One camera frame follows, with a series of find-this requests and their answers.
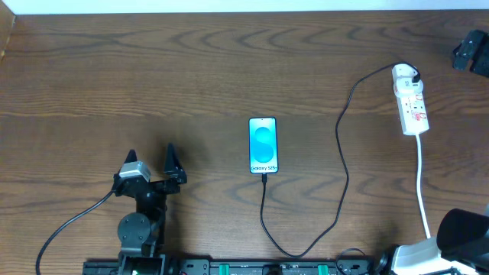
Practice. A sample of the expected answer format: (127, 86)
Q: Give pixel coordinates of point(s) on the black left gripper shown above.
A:
(153, 185)

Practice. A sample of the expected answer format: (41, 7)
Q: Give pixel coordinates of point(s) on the blue screen smartphone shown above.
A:
(263, 152)

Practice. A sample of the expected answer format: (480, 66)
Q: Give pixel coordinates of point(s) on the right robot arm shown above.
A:
(461, 244)

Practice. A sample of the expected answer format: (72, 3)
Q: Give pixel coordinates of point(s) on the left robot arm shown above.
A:
(141, 232)

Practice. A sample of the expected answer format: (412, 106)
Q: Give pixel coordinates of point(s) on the white USB charger adapter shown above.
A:
(406, 80)

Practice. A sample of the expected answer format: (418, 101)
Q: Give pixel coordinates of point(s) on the white power strip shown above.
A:
(413, 114)

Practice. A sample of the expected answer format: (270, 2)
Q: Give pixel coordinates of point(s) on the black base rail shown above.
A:
(348, 265)

